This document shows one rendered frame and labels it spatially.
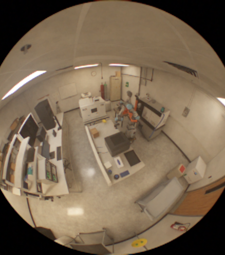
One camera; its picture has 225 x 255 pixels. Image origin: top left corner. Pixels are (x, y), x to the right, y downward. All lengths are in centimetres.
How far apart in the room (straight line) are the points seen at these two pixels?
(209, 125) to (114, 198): 390
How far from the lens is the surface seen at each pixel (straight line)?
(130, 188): 257
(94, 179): 259
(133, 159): 179
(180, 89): 344
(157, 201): 201
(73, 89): 538
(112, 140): 163
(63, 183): 192
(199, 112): 335
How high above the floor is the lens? 251
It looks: 44 degrees down
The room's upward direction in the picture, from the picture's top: straight up
